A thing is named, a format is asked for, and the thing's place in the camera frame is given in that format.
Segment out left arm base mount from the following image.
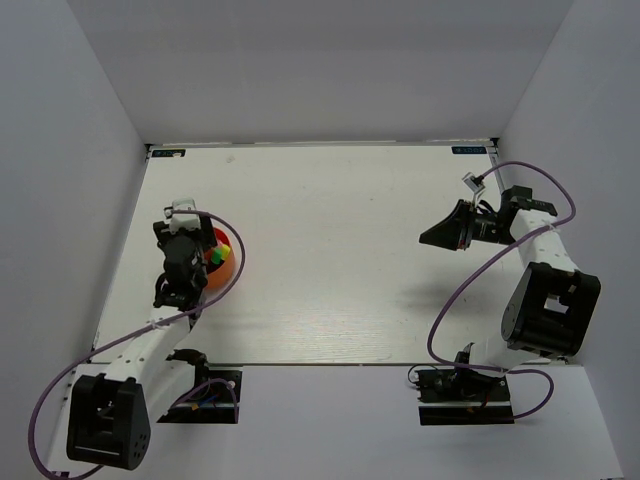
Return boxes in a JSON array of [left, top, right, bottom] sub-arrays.
[[158, 365, 243, 425]]

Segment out left blue table label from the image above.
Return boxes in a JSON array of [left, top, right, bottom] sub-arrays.
[[151, 149, 186, 158]]

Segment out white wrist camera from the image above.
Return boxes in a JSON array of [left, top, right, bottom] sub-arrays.
[[164, 197, 201, 234], [462, 172, 485, 198]]

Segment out right blue table label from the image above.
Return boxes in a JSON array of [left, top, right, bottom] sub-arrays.
[[451, 145, 487, 155]]

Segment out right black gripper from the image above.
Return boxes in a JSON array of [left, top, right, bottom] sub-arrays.
[[419, 198, 519, 250]]

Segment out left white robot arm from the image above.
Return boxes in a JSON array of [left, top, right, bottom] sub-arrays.
[[66, 214, 217, 470]]

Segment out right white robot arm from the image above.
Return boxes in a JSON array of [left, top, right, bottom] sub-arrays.
[[419, 186, 601, 399]]

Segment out blue table label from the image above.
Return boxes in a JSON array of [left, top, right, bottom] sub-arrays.
[[151, 149, 186, 158], [451, 145, 487, 155]]

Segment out yellow highlighter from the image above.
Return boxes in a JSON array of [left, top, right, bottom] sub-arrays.
[[214, 243, 231, 262]]

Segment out orange round container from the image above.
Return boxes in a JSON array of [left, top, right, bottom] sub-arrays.
[[205, 228, 235, 291]]

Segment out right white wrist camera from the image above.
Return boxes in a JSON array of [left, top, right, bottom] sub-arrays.
[[462, 172, 485, 198]]

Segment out green highlighter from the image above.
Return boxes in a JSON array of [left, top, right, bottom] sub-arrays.
[[210, 249, 223, 265]]

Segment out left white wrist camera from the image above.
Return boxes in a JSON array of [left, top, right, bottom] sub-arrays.
[[164, 197, 201, 234]]

